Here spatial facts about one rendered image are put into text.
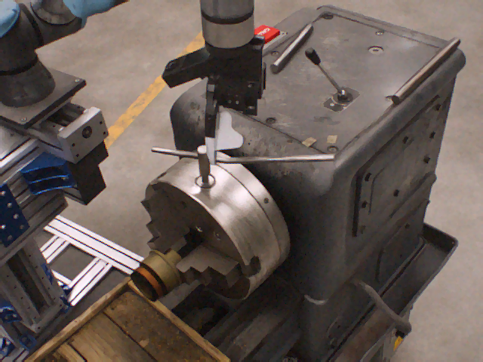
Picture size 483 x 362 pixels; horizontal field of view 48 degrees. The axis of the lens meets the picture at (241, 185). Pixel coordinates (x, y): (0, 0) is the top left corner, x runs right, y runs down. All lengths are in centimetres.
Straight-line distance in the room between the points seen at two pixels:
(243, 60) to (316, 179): 31
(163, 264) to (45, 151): 63
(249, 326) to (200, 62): 66
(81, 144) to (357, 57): 74
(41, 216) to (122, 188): 129
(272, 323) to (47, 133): 76
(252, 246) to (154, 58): 298
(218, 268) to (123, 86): 273
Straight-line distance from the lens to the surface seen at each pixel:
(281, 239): 109
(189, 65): 84
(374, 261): 151
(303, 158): 94
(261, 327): 127
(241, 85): 83
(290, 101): 119
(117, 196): 289
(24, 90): 152
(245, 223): 103
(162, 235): 110
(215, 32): 78
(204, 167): 100
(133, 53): 403
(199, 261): 108
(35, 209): 164
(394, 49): 137
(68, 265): 238
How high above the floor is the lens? 195
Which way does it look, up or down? 44 degrees down
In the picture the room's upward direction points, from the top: 7 degrees counter-clockwise
